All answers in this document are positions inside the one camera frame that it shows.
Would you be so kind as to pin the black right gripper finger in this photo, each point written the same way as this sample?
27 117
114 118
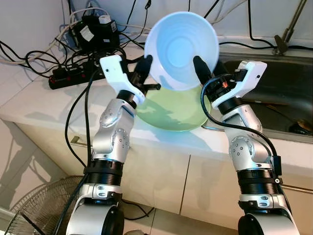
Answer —
200 68

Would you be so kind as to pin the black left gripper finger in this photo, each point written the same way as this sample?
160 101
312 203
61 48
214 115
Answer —
143 66

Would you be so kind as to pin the white ribbed bowl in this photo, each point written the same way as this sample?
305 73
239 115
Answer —
181 44

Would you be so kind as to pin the light green plate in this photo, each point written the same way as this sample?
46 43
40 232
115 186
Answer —
171 115

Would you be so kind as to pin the golden metal spoon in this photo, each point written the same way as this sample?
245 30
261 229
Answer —
301 125

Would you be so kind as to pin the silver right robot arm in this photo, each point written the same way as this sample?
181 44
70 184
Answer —
247 152

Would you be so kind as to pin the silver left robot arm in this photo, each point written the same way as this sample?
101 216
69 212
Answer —
110 142

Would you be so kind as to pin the steel kitchen sink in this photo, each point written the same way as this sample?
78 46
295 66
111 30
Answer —
279 88

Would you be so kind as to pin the thin brown utensil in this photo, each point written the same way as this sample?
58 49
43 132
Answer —
264 103

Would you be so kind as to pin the black adapter white label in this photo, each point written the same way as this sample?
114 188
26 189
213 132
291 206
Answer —
95 34

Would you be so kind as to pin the white plug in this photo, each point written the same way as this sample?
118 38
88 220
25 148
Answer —
105 19

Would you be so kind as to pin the black power strip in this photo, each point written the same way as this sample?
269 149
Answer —
73 76

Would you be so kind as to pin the steel faucet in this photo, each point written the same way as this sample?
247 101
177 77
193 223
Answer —
289 29

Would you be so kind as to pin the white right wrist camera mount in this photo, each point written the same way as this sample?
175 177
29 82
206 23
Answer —
247 78

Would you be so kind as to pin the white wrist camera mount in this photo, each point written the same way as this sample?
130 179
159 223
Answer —
247 78
115 73

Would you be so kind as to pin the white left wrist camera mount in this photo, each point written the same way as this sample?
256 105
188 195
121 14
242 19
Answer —
115 73

